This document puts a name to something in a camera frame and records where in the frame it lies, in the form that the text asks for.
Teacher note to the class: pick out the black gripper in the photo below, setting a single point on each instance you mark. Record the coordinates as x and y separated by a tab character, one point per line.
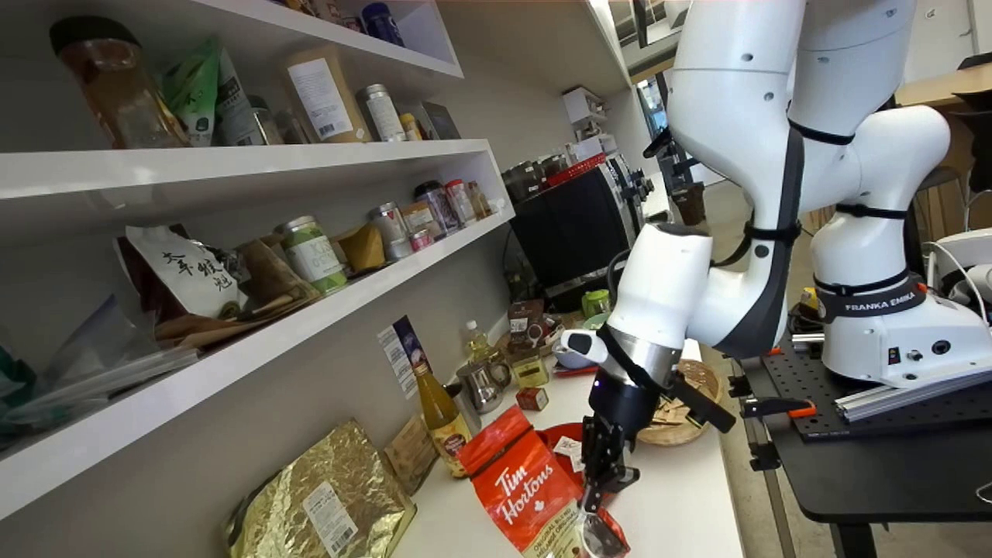
623	407

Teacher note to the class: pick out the orange Tim Hortons packet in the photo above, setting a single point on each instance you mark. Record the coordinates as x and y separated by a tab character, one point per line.
521	485

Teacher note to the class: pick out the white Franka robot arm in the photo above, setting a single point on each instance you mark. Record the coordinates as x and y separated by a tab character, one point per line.
724	102

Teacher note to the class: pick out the small brown packet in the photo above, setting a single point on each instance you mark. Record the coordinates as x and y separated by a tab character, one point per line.
410	453

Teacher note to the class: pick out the pink packet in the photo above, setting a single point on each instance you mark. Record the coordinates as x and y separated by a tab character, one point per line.
419	226

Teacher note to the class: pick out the yellow food packet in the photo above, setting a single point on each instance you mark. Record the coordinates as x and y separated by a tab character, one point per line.
363	250

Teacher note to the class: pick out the green packet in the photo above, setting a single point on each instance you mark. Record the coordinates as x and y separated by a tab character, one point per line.
204	96

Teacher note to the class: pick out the woven wicker basket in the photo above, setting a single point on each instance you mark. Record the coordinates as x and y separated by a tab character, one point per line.
666	427

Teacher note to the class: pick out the yellow green small box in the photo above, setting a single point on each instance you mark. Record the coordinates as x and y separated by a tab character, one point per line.
530	373

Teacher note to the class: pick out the clear glass jar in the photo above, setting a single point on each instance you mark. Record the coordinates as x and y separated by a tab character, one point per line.
485	385

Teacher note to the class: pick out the brown jar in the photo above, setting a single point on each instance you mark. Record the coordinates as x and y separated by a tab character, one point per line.
527	327

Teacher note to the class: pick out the green cup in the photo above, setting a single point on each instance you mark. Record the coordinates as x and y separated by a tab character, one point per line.
592	303

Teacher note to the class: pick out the yellow liquid glass bottle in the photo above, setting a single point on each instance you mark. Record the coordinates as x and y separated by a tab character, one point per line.
445	419

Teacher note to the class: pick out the pale oil bottle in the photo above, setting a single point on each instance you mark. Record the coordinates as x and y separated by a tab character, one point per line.
474	341

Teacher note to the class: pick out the orange black clamp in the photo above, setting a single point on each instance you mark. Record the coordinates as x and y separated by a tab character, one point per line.
785	410

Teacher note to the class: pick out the dark floor planter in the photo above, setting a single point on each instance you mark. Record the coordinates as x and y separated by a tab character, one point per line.
692	204

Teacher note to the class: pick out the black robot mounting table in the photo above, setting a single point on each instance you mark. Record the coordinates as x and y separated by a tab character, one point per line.
886	465

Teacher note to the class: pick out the gold foil bag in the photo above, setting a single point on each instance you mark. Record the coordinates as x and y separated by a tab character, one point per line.
321	496

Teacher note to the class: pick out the amber honey jar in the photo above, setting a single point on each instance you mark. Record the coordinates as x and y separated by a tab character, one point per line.
480	198

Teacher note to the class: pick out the white label canister red lid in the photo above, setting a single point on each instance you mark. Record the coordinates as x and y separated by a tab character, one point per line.
459	203

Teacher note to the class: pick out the dark canister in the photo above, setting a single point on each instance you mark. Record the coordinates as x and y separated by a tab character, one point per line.
431	203

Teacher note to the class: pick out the silver canister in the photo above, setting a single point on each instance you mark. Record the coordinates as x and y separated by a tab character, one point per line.
391	229

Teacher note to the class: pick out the green lid jar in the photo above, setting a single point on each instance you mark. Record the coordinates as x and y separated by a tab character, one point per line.
311	256

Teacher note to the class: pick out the dark flat box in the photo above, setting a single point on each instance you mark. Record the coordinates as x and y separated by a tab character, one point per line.
441	120

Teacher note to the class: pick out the small yellow container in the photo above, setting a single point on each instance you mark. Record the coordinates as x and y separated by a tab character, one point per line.
410	128

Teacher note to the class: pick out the brown paper bag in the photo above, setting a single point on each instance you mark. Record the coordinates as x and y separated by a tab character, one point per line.
266	274

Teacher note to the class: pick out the white plastic device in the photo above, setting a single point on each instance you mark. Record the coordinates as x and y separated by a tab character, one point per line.
965	257

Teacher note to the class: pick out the white cylindrical bottle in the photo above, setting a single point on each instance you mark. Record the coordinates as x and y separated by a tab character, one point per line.
383	112

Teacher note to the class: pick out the wooden utensils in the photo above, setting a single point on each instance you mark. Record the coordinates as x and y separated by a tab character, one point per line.
213	328

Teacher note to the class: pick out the white bag with Chinese characters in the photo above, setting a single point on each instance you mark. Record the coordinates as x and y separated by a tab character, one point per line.
189	271

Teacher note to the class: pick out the brown box white label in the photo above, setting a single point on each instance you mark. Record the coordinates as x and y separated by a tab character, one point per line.
324	93

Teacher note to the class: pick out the brown wooden cabinet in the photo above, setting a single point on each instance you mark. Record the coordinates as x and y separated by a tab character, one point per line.
965	124

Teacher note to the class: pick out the blue container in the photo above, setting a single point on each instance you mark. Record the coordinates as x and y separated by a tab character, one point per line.
378	18

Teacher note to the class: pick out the clear plastic bags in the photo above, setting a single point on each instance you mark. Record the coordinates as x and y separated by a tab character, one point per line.
94	367

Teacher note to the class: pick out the large amber jar black lid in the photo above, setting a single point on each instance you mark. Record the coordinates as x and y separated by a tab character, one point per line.
113	87

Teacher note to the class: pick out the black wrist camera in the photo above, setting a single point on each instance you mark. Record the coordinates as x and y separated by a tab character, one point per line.
701	404

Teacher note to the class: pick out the white wall shelf unit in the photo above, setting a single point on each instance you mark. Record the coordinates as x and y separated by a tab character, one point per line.
259	172

